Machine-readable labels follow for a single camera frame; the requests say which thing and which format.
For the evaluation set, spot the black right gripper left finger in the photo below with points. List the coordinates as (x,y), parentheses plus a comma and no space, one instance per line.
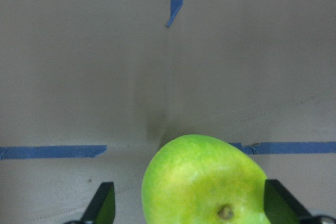
(101,209)

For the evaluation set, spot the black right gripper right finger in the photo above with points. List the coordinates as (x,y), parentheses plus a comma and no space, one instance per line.
(281,206)

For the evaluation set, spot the green apple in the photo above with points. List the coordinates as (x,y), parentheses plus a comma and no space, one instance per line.
(201,179)

